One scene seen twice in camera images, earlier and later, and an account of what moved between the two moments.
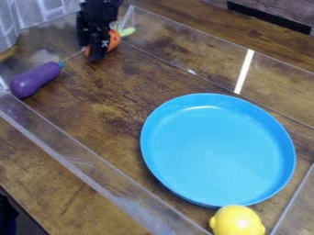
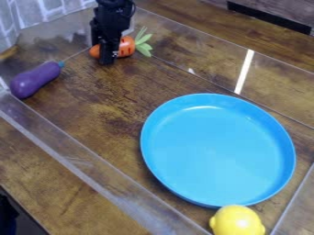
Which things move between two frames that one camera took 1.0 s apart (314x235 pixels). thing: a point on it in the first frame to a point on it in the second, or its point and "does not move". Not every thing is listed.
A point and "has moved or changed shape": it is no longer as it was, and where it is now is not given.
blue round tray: (216, 151) does not move
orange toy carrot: (114, 39) has moved or changed shape
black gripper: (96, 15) to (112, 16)
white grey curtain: (21, 14) does not move
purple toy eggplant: (24, 83) does not move
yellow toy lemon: (237, 219) does not move
